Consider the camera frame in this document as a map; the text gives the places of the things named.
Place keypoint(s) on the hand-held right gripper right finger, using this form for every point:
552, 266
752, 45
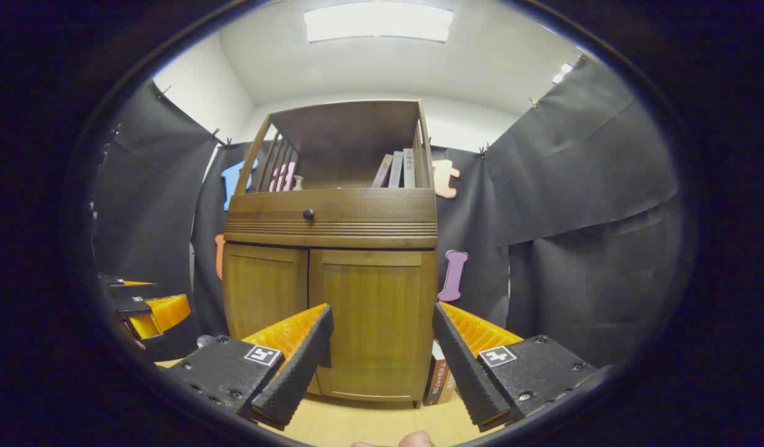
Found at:
466, 366

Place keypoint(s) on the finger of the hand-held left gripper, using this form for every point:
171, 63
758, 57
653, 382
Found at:
130, 288
168, 311

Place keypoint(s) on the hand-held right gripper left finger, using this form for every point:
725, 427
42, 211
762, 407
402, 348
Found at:
298, 366

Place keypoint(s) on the wooden shoe cabinet door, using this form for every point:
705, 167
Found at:
264, 292
376, 323

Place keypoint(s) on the wooden double-door shoe cabinet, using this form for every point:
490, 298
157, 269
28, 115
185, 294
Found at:
357, 136

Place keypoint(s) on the wooden cabinet drawer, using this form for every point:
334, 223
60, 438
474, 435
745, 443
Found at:
369, 214

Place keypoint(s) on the brown book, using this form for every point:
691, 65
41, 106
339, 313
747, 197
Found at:
435, 382
449, 388

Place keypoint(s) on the black drawer knob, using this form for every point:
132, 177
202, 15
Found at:
309, 215

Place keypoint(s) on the small beige vase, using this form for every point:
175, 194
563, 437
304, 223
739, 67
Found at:
298, 183

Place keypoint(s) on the white book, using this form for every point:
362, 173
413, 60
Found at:
409, 169

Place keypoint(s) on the grey book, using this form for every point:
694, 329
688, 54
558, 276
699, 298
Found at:
396, 171

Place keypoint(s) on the pink book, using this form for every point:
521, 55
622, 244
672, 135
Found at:
382, 172

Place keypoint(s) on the black backdrop cloth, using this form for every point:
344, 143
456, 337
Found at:
581, 186

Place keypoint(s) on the small ceiling light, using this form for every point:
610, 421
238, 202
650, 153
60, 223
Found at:
562, 73

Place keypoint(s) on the rectangular ceiling light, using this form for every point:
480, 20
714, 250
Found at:
379, 22

